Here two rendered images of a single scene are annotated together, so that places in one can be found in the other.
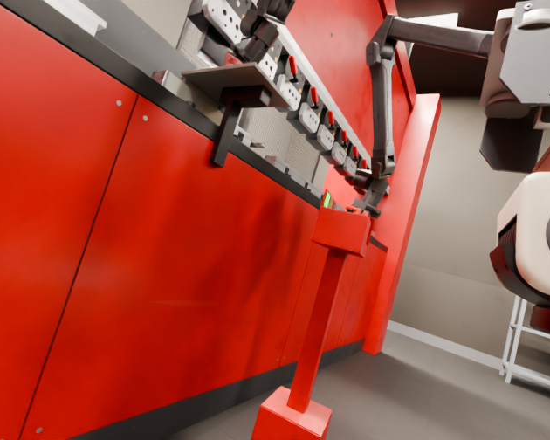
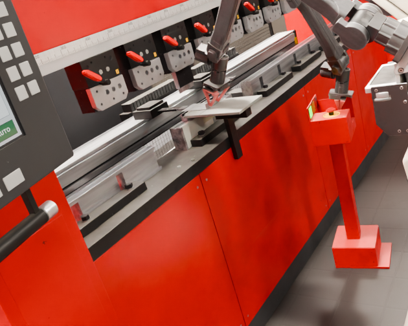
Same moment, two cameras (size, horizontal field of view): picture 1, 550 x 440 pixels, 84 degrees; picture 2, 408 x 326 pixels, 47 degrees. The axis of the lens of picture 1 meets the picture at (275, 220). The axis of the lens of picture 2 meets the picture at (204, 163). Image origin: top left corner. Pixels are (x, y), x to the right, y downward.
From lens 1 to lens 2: 1.30 m
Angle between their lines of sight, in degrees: 27
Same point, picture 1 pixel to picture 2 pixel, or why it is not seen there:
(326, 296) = (340, 171)
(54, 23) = (170, 190)
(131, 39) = not seen: hidden behind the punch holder
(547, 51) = (391, 112)
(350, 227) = (337, 129)
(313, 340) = (346, 199)
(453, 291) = not seen: outside the picture
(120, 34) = not seen: hidden behind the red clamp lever
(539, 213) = not seen: outside the picture
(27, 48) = (172, 208)
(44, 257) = (215, 264)
